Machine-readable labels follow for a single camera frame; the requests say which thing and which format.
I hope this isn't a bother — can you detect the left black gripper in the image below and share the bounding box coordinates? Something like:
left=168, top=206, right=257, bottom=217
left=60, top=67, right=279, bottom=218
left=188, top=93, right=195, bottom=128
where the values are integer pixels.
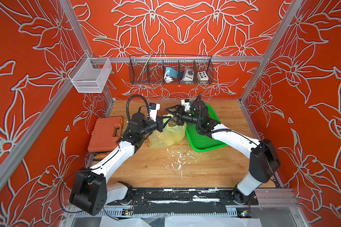
left=139, top=116, right=171, bottom=138

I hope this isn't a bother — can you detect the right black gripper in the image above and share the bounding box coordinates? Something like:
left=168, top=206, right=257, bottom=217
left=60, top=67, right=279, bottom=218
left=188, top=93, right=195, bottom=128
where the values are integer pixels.
left=166, top=105, right=203, bottom=127

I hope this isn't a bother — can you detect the yellow-green printed plastic bag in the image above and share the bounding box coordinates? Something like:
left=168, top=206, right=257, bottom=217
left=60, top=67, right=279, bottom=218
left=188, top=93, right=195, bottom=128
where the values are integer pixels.
left=148, top=120, right=186, bottom=148

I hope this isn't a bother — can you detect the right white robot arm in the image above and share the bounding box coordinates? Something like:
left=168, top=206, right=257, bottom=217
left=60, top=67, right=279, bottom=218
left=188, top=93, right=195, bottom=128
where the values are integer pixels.
left=166, top=97, right=281, bottom=205

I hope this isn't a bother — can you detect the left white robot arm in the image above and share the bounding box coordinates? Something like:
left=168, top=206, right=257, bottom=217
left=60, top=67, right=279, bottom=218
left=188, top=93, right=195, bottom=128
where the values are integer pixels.
left=69, top=113, right=171, bottom=216

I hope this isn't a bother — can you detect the green perforated plastic basket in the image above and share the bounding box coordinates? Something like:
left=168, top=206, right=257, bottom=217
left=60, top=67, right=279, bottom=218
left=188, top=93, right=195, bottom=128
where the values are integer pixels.
left=185, top=103, right=228, bottom=153

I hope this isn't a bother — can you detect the blue and white device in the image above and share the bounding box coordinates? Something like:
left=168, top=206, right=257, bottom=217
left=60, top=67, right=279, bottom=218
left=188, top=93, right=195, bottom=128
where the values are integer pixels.
left=163, top=67, right=178, bottom=83

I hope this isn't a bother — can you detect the white round-dial device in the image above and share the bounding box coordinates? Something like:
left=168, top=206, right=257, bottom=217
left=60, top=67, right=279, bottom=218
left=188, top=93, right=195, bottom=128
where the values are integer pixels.
left=179, top=67, right=194, bottom=83

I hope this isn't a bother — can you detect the white button box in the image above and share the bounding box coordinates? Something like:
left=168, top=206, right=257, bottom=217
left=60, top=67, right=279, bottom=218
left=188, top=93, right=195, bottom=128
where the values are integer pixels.
left=197, top=71, right=209, bottom=84

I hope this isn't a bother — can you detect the orange plastic tool case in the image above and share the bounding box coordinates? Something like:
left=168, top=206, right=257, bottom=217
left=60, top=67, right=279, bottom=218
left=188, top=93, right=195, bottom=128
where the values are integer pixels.
left=88, top=116, right=124, bottom=153

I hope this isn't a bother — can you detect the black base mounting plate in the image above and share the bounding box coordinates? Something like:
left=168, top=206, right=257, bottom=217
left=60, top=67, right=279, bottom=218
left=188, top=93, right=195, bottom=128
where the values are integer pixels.
left=105, top=187, right=259, bottom=217

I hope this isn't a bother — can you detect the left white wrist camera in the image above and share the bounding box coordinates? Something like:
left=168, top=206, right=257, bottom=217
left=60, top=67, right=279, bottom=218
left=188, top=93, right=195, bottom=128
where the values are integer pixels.
left=149, top=103, right=161, bottom=122

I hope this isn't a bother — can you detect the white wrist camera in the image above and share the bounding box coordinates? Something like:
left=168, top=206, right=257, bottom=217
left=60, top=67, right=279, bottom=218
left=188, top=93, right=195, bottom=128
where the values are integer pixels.
left=181, top=99, right=192, bottom=111
left=149, top=103, right=161, bottom=122

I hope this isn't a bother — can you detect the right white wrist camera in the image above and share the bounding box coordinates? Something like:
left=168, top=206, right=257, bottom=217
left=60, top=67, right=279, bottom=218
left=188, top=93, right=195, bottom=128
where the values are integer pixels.
left=181, top=99, right=192, bottom=111

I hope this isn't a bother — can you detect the left black corrugated cable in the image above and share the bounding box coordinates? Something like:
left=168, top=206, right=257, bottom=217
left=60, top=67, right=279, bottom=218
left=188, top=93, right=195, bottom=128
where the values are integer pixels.
left=126, top=95, right=150, bottom=123

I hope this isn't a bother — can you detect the black corrugated cable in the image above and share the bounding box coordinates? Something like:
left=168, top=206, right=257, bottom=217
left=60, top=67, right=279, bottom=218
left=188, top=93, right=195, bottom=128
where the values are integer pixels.
left=196, top=92, right=245, bottom=137
left=126, top=95, right=150, bottom=123

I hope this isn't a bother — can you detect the right black corrugated cable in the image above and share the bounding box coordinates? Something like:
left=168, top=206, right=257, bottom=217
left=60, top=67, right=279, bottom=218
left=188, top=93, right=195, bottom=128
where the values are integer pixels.
left=196, top=92, right=245, bottom=137

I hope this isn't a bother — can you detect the black wire wall basket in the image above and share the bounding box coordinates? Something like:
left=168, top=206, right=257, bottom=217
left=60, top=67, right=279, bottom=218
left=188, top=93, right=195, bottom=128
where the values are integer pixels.
left=129, top=54, right=214, bottom=85

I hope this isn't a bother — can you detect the clear acrylic wall box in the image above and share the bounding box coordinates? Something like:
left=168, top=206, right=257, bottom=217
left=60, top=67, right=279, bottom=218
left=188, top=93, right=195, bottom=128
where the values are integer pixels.
left=69, top=58, right=112, bottom=94

